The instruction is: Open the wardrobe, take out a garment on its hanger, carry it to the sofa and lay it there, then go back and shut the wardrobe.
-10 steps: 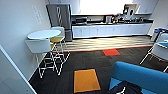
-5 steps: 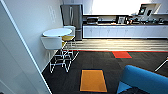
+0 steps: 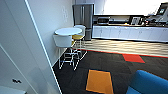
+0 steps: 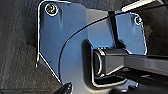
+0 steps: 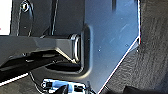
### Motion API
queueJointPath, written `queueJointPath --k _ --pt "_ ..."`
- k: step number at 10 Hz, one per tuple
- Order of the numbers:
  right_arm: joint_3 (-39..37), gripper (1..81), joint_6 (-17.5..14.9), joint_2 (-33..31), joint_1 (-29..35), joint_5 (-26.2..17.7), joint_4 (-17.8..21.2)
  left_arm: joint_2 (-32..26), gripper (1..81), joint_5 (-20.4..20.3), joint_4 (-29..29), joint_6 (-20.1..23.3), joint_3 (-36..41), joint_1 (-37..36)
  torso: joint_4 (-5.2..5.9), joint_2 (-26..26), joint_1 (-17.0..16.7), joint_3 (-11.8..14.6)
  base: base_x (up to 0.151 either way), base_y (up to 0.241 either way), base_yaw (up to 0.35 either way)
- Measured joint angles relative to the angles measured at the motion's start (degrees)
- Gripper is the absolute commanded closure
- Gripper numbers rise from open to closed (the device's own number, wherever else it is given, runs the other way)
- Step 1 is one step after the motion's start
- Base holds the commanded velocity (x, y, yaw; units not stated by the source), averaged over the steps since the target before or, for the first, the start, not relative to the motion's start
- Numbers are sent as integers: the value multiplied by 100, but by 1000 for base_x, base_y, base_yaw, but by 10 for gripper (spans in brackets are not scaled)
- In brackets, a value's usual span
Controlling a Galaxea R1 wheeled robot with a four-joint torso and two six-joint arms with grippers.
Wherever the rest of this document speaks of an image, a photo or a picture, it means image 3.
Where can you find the white wardrobe door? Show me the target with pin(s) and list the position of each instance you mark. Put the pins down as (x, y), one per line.
(20, 43)

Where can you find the yellow bar stool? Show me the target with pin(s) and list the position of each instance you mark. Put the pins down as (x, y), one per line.
(78, 37)

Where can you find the white bar stool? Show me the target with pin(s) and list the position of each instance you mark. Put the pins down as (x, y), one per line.
(81, 28)

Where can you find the white drying rack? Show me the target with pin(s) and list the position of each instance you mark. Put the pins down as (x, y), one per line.
(68, 58)

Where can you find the round white high table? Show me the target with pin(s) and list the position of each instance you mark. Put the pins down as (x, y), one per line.
(68, 31)

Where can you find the stainless steel fridge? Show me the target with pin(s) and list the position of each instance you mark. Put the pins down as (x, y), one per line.
(83, 20)

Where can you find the white lower kitchen cabinets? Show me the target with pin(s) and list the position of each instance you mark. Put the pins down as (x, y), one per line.
(130, 34)

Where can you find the white kitchen cabinets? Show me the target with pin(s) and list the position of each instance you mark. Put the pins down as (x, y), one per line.
(130, 34)
(130, 6)

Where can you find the small steel kitchen appliance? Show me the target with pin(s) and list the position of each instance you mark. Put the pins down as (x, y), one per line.
(135, 20)

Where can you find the white upper kitchen cabinets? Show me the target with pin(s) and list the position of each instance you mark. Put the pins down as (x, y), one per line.
(130, 6)

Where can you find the black door hinge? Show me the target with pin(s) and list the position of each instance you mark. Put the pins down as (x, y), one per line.
(16, 81)

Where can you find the blue sofa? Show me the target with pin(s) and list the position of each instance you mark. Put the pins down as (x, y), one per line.
(150, 85)

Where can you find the black coffee machine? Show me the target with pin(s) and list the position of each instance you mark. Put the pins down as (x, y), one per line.
(161, 14)

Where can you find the round pale table top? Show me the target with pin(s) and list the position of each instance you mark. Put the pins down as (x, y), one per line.
(10, 90)

